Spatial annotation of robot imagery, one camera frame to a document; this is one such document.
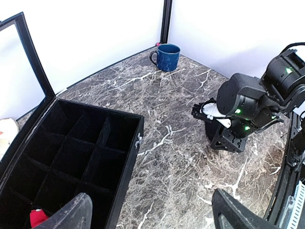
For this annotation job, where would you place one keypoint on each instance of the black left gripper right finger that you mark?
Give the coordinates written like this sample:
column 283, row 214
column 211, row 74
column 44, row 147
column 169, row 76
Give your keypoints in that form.
column 229, row 213

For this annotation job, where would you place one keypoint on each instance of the dark blue mug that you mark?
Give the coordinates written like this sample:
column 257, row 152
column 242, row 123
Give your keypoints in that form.
column 165, row 57

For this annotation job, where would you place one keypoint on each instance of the black glass-lid display case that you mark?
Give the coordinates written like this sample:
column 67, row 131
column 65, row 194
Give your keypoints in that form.
column 63, row 149

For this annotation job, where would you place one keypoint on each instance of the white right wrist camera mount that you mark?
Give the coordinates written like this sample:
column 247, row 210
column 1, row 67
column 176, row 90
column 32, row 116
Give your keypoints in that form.
column 211, row 112

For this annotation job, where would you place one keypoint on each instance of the red white sock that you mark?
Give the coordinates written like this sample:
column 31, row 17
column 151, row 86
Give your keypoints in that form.
column 37, row 216

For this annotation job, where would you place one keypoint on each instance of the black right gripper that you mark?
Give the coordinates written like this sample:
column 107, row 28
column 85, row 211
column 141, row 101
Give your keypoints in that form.
column 247, row 104

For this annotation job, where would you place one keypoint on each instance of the right black frame post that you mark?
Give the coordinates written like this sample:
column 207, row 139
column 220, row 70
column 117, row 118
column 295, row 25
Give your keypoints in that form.
column 166, row 19

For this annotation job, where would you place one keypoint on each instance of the round beige decorated plate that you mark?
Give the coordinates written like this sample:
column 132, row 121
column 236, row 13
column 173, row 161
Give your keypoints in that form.
column 8, row 131

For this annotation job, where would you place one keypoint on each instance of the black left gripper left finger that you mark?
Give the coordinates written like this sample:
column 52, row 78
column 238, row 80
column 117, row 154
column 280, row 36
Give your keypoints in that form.
column 76, row 214

